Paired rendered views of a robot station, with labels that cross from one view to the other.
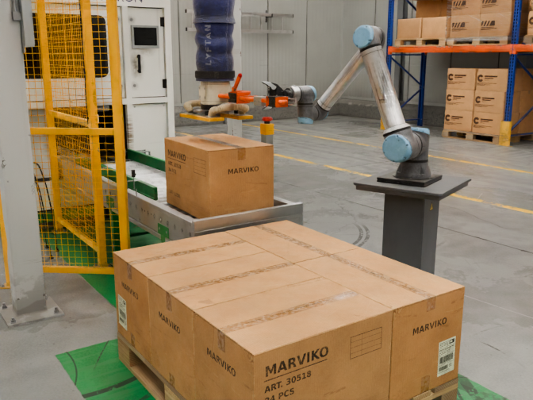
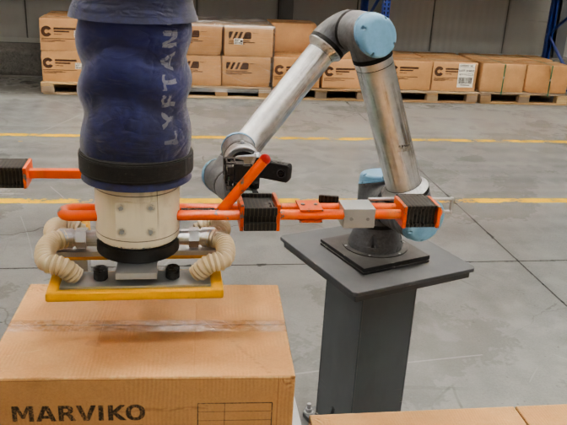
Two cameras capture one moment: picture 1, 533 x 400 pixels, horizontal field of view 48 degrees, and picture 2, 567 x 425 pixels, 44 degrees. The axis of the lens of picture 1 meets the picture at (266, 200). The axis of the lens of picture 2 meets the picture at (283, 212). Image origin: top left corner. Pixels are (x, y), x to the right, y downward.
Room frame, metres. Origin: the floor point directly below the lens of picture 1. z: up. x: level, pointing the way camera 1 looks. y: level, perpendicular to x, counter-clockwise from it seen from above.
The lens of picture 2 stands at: (2.62, 1.39, 1.73)
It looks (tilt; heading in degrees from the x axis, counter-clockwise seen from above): 21 degrees down; 295
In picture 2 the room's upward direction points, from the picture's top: 3 degrees clockwise
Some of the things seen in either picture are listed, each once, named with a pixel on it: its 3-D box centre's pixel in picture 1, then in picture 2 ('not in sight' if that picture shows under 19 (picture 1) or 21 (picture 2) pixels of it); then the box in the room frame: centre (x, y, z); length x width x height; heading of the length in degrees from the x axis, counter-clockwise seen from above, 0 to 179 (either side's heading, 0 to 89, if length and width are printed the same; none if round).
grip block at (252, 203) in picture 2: (239, 97); (257, 211); (3.27, 0.15, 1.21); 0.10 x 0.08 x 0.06; 125
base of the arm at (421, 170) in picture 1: (413, 167); (375, 231); (3.30, -0.82, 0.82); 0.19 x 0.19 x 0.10
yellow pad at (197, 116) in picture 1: (201, 114); (137, 277); (3.41, 0.37, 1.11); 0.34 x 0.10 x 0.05; 35
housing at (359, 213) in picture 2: (262, 101); (355, 213); (3.09, 0.02, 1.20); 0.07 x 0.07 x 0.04; 35
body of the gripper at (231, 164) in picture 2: (280, 94); (242, 170); (3.43, -0.08, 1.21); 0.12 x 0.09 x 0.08; 125
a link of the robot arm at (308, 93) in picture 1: (304, 94); (239, 153); (3.52, -0.22, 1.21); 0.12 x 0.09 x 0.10; 125
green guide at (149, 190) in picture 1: (105, 173); not in sight; (4.26, 1.16, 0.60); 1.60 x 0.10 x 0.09; 34
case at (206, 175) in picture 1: (217, 175); (151, 401); (3.45, 0.29, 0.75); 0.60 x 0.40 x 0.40; 32
